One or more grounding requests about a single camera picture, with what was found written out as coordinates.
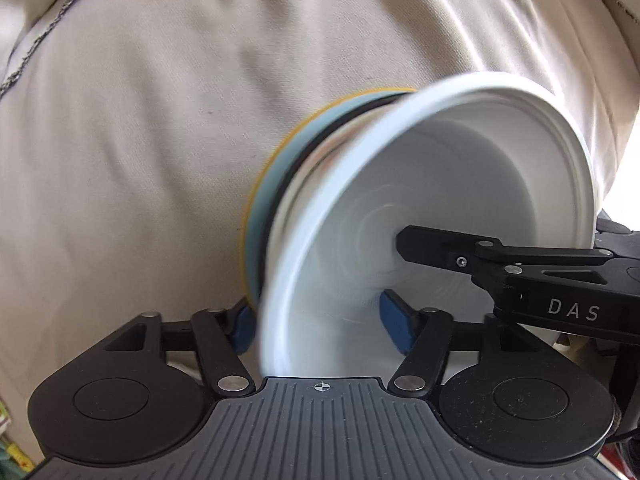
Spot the white plastic takeaway bowl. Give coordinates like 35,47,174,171
243,72,599,379

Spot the white bowl with yellow rim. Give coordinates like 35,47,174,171
240,88,419,302

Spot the beige cloth cover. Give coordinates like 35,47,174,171
0,0,640,456

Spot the braided grey keychain cord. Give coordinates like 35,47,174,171
0,0,91,101

